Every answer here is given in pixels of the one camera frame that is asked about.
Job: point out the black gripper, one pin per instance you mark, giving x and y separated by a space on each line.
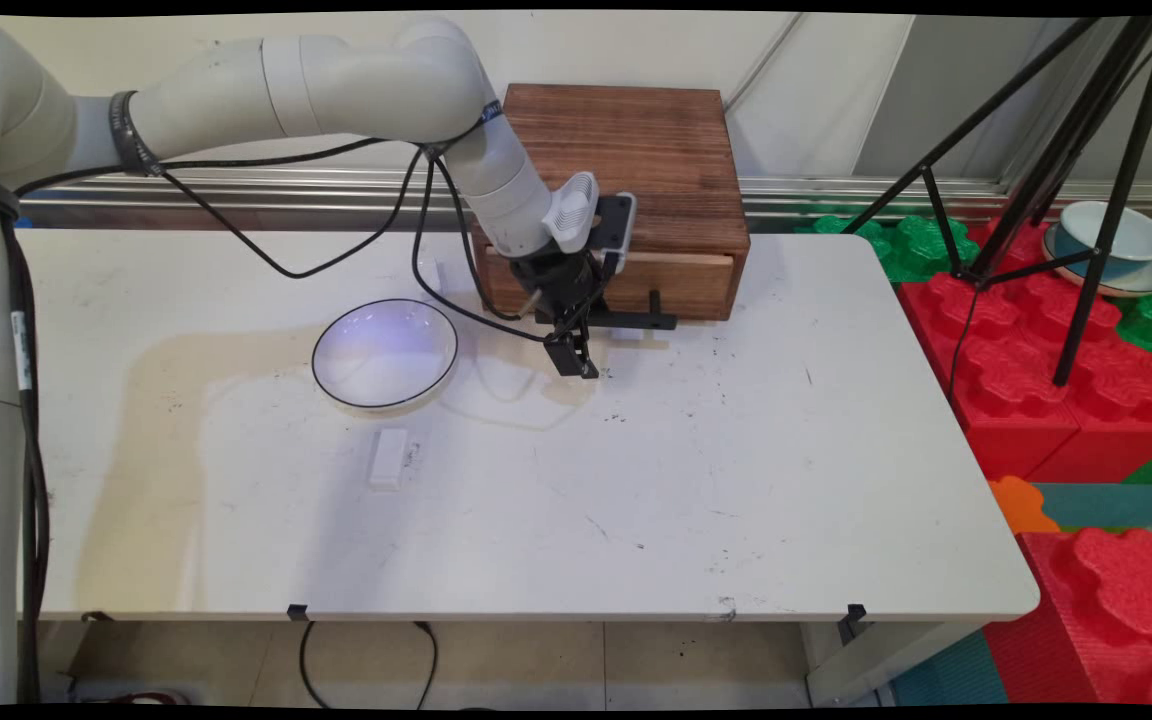
561 285

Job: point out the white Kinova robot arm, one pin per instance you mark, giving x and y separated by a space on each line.
336 85

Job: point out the white vented wrist module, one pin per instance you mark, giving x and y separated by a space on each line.
571 210

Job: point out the white ceramic cutlery rest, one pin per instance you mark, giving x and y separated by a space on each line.
388 458
433 277

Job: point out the white plate with black rim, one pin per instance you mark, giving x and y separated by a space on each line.
386 355

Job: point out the brown wooden cabinet box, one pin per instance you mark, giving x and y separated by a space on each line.
616 150

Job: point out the black table clip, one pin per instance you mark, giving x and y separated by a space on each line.
297 611
856 611

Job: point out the red foam block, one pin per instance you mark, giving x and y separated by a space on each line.
1126 420
1116 600
996 390

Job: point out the white table leg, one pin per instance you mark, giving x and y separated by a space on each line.
876 660

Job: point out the orange foam piece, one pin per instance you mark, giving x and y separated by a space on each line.
1021 505

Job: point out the teal foam mat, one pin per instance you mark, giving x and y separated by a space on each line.
1106 505

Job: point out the light blue saucer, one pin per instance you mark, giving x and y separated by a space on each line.
1136 286

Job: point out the black tripod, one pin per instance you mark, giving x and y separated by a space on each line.
1121 200

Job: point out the light blue bowl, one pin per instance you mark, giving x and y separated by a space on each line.
1141 240

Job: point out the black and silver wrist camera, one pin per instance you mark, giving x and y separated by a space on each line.
616 230

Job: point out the aluminium wall rail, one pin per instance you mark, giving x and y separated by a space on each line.
836 190

